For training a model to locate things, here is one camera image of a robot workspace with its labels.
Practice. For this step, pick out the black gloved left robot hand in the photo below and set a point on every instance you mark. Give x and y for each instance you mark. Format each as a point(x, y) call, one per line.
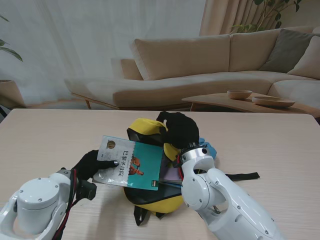
point(91, 165)

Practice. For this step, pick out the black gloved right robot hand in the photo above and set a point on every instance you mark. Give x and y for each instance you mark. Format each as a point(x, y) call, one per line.
point(180, 130)

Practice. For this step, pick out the purple and white bird book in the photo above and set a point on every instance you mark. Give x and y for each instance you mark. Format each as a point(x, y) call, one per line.
point(170, 170)

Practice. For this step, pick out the teal and white book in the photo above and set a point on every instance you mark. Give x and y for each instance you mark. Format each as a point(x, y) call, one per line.
point(135, 165)

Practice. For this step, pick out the blue and yellow school bag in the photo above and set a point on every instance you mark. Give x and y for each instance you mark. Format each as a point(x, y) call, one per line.
point(150, 200)

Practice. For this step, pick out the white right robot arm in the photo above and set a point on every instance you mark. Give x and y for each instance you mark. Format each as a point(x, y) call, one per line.
point(220, 195)

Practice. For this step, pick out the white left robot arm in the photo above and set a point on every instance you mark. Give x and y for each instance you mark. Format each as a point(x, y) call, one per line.
point(32, 207)

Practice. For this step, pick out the wooden coffee table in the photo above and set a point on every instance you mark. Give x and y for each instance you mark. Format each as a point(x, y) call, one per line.
point(220, 100)

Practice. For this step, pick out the small wooden bowl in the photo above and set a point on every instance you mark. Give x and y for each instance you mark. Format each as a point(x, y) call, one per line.
point(238, 94)

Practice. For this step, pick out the beige sofa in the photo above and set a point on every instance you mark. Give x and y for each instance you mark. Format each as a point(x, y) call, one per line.
point(175, 57)

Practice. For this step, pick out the wide shallow wooden bowl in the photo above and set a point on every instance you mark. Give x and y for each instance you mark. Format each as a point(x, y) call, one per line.
point(272, 102)

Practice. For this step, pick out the black stand leg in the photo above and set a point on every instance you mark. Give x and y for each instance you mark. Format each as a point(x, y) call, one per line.
point(2, 111)

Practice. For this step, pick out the light wooden planter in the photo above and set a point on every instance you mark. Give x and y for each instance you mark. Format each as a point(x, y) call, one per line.
point(10, 93)

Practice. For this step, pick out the beige curtain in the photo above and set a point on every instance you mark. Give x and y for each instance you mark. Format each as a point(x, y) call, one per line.
point(220, 17)

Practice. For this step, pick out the tall green leafy plant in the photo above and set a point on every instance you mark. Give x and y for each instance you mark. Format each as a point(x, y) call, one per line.
point(246, 27)

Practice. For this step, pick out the white sheer curtain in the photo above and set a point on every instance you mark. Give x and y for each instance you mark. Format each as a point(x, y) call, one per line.
point(75, 37)

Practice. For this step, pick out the grey cushion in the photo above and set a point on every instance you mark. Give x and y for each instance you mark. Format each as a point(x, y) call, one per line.
point(285, 50)

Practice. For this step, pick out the variegated leaf plant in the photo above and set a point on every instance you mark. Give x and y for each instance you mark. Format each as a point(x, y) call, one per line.
point(12, 53)

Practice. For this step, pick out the beige cushion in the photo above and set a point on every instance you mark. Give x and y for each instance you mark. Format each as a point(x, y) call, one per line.
point(310, 62)

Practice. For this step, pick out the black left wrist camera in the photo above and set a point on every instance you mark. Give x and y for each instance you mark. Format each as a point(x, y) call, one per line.
point(87, 188)

